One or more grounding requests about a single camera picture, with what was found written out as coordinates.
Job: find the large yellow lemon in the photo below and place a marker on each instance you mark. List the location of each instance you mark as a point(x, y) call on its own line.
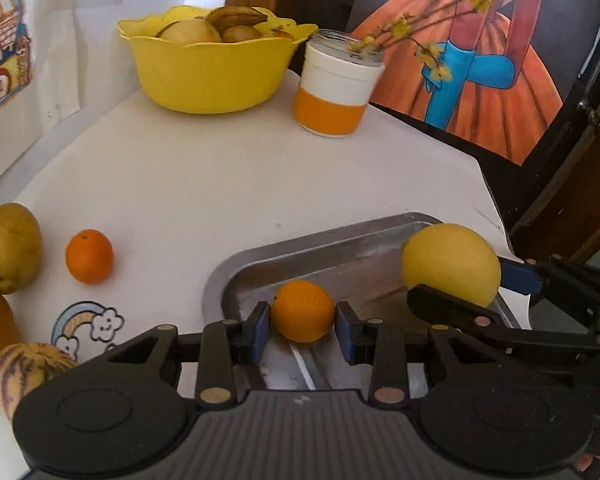
point(452, 259)

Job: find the yellow flower twig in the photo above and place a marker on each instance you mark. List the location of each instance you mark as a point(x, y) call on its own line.
point(406, 26)

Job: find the fruits inside yellow bowl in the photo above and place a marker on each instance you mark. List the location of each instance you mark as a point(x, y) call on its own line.
point(228, 24)

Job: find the orange white jar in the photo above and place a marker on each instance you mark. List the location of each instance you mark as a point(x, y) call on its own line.
point(338, 78)

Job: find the girl orange dress poster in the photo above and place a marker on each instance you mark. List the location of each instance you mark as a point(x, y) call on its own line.
point(501, 96)

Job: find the silver metal tray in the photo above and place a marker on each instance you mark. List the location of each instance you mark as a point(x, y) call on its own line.
point(359, 264)

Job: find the small orange mandarin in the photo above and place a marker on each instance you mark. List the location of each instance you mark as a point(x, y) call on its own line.
point(89, 257)
point(303, 312)

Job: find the yellow pear front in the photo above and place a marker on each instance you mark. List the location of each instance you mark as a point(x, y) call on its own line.
point(20, 248)

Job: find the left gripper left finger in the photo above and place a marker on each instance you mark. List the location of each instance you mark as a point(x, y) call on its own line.
point(125, 410)

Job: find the yellow plastic bowl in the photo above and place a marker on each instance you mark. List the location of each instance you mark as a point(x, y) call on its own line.
point(211, 77)

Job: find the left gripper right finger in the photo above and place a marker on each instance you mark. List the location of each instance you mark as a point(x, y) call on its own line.
point(472, 404)

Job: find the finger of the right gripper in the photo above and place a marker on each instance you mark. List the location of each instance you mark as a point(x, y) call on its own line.
point(519, 277)
point(495, 324)

